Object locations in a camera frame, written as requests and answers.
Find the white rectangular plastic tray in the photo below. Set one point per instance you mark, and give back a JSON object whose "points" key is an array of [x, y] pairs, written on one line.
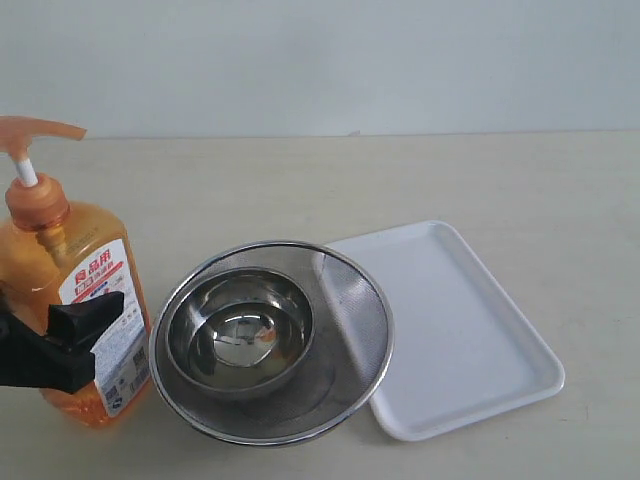
{"points": [[463, 351]]}

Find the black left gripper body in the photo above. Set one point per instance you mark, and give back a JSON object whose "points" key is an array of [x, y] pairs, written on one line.
{"points": [[29, 360]]}

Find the small stainless steel bowl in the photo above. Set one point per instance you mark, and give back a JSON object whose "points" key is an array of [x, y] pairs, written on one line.
{"points": [[241, 333]]}

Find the steel mesh colander basket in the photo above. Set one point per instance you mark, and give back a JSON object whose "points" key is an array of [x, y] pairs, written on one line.
{"points": [[326, 390]]}

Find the orange pump soap bottle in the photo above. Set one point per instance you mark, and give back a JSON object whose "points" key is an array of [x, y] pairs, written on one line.
{"points": [[57, 251]]}

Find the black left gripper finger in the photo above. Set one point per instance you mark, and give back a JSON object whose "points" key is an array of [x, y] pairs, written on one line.
{"points": [[75, 328]]}

